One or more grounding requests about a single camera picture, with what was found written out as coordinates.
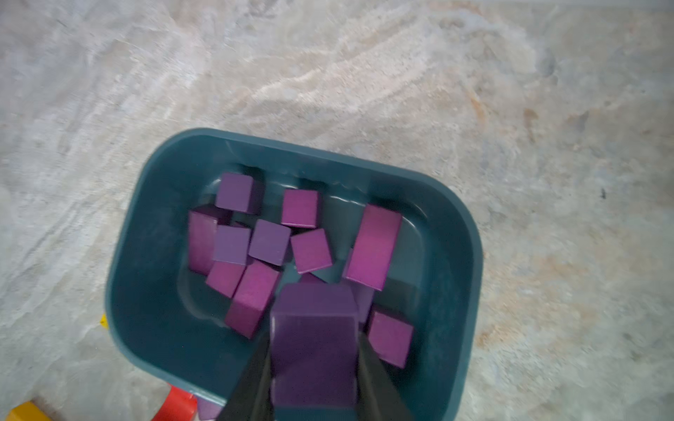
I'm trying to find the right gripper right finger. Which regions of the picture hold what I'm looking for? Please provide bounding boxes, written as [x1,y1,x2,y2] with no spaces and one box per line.
[356,333,415,421]

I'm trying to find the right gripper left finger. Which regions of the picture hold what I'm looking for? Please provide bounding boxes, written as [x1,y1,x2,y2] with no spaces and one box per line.
[216,333,275,421]

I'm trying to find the purple cube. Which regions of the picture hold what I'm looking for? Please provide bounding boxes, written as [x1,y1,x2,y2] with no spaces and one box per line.
[281,189,319,229]
[291,228,333,275]
[367,307,414,368]
[249,219,291,267]
[270,282,359,409]

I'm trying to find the purple block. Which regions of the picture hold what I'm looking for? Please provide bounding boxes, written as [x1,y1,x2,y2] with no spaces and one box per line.
[225,260,281,340]

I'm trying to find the teal plastic storage bin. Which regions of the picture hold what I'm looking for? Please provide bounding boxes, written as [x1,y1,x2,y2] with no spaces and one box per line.
[104,127,484,421]

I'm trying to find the red arch brick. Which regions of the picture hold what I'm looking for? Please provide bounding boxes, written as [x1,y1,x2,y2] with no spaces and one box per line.
[152,386,198,421]

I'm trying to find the purple long brick centre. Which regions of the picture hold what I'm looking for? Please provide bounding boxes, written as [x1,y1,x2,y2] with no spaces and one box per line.
[344,205,402,291]

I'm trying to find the yellow-orange brick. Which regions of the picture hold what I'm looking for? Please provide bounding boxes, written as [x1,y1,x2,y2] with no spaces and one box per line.
[5,401,52,421]

